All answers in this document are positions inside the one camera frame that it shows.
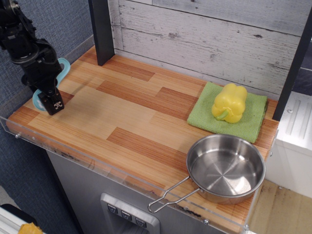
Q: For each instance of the white appliance right side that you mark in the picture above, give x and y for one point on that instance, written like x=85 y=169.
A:
x=290 y=161

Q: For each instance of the yellow bell pepper toy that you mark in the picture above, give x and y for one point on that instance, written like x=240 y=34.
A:
x=230 y=104

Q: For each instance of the grey cabinet front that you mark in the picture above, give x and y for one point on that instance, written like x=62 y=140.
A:
x=83 y=186

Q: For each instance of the light blue scrubber brush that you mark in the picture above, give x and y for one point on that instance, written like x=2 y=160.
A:
x=66 y=68

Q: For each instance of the black vertical post left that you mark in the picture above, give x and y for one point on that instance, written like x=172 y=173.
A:
x=102 y=30

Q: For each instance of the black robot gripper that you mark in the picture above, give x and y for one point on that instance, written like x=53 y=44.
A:
x=41 y=73

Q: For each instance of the black vertical post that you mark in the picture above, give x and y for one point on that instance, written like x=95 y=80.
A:
x=294 y=69
x=102 y=30

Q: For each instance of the silver button control panel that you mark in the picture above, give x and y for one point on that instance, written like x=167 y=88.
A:
x=124 y=218

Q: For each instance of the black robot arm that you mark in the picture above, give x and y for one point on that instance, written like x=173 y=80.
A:
x=17 y=34

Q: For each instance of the stainless steel pan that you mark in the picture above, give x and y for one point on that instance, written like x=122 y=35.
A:
x=224 y=169

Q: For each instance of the green cloth mat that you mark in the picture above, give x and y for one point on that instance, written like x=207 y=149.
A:
x=247 y=128

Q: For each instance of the black vertical post right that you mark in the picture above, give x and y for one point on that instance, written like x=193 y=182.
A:
x=294 y=69

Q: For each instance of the clear acrylic table guard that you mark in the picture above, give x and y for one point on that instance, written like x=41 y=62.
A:
x=124 y=132

